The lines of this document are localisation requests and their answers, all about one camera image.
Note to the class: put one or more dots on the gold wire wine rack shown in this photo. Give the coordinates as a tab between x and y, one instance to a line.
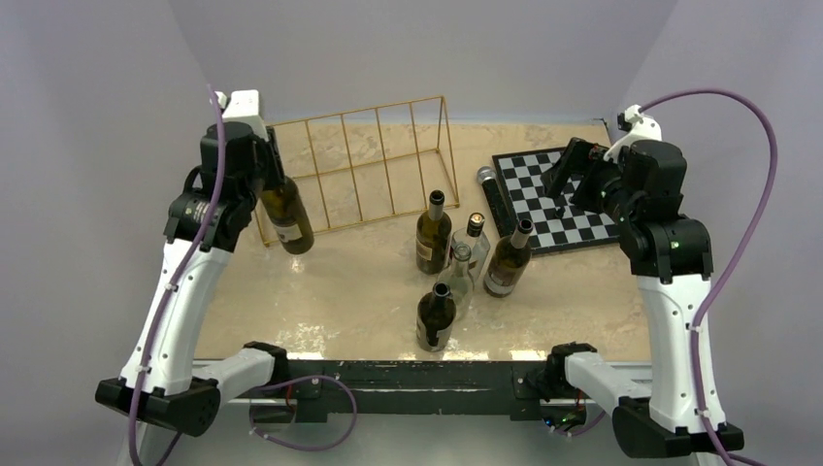
371	164

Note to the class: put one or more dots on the dark bottle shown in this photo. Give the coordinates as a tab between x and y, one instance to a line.
436	312
285	209

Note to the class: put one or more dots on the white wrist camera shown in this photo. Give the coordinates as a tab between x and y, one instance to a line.
636	126
243	106

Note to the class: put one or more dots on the clear square liquor bottle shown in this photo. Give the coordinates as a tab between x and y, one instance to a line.
473	236

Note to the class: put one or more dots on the black mounting base bar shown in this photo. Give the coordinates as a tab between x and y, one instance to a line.
320	388

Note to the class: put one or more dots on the green bottle silver cap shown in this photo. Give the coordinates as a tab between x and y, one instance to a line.
432	235

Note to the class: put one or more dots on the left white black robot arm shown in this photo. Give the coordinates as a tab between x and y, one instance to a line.
202	231

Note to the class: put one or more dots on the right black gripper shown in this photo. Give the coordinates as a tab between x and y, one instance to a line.
576	156

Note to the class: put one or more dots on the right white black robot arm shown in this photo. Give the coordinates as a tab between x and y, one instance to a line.
679	413

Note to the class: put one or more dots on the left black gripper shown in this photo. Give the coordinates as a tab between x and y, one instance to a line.
275	176

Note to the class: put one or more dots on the clear round glass bottle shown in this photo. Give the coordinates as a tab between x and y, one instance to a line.
459	279

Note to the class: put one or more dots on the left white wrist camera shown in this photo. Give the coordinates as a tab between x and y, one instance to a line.
243	106

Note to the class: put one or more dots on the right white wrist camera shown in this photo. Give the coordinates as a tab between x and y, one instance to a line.
636	126

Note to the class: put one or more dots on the black white chessboard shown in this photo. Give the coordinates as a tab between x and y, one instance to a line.
519	177

